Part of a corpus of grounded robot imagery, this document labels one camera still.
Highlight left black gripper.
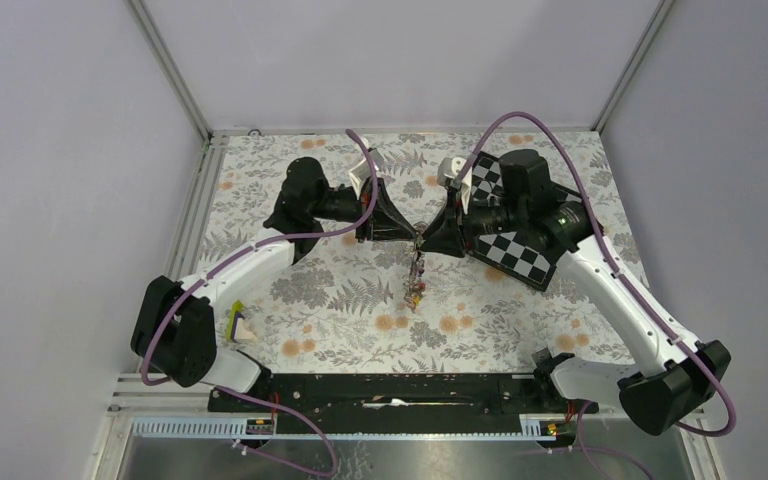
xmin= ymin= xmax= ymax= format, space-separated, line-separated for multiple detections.
xmin=309 ymin=175 xmax=418 ymax=243

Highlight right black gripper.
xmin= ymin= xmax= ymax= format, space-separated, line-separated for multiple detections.
xmin=420 ymin=187 xmax=526 ymax=259

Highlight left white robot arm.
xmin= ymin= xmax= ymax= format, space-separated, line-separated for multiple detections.
xmin=130 ymin=157 xmax=418 ymax=411

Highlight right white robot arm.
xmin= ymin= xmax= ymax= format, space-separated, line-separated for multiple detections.
xmin=420 ymin=149 xmax=731 ymax=435

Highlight floral tablecloth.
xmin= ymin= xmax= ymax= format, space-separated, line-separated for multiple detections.
xmin=198 ymin=134 xmax=632 ymax=373

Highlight black white chessboard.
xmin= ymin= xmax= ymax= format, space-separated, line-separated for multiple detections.
xmin=463 ymin=149 xmax=592 ymax=291

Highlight yellow white wedge block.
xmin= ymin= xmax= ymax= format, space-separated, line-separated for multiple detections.
xmin=225 ymin=300 xmax=257 ymax=344

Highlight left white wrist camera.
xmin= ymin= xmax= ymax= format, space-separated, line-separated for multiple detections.
xmin=348 ymin=148 xmax=383 ymax=197

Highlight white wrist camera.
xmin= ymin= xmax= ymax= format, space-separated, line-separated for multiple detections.
xmin=348 ymin=148 xmax=383 ymax=197
xmin=437 ymin=157 xmax=472 ymax=213

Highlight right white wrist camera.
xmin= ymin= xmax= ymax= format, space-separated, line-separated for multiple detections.
xmin=437 ymin=157 xmax=472 ymax=213

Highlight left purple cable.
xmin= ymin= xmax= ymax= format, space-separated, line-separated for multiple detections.
xmin=140 ymin=128 xmax=381 ymax=478

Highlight purple cable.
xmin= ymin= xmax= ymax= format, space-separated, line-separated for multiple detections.
xmin=453 ymin=111 xmax=738 ymax=480
xmin=140 ymin=128 xmax=381 ymax=478

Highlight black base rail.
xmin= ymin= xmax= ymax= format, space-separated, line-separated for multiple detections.
xmin=208 ymin=373 xmax=599 ymax=437

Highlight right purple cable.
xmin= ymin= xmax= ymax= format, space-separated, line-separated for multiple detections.
xmin=453 ymin=111 xmax=738 ymax=480

